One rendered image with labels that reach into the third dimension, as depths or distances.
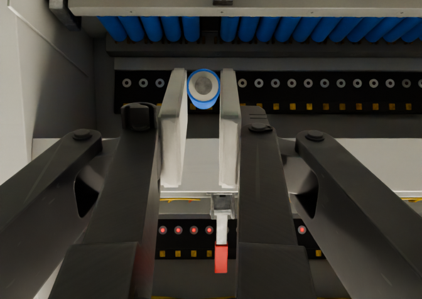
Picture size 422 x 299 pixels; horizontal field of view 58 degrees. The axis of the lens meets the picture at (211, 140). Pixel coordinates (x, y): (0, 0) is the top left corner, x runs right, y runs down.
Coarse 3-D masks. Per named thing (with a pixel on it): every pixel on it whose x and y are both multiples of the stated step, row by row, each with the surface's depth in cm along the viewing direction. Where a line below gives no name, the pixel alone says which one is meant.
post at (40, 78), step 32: (0, 0) 29; (0, 32) 29; (32, 32) 32; (0, 64) 30; (32, 64) 32; (64, 64) 39; (0, 96) 30; (32, 96) 32; (64, 96) 39; (0, 128) 30; (32, 128) 32; (64, 128) 39; (96, 128) 50; (0, 160) 31
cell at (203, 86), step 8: (192, 72) 20; (200, 72) 20; (208, 72) 20; (192, 80) 20; (200, 80) 19; (208, 80) 19; (216, 80) 20; (192, 88) 20; (200, 88) 19; (208, 88) 19; (216, 88) 20; (192, 96) 20; (200, 96) 20; (208, 96) 20; (216, 96) 20; (200, 104) 21; (208, 104) 21
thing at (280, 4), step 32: (96, 0) 34; (128, 0) 34; (160, 0) 34; (192, 0) 34; (256, 0) 34; (288, 0) 34; (320, 0) 34; (352, 0) 34; (384, 0) 34; (416, 0) 34
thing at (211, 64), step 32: (32, 0) 31; (64, 0) 33; (64, 32) 38; (96, 32) 45; (128, 64) 47; (160, 64) 47; (192, 64) 47; (224, 64) 47; (256, 64) 47; (288, 64) 47; (320, 64) 47; (352, 64) 47; (384, 64) 47; (416, 64) 47
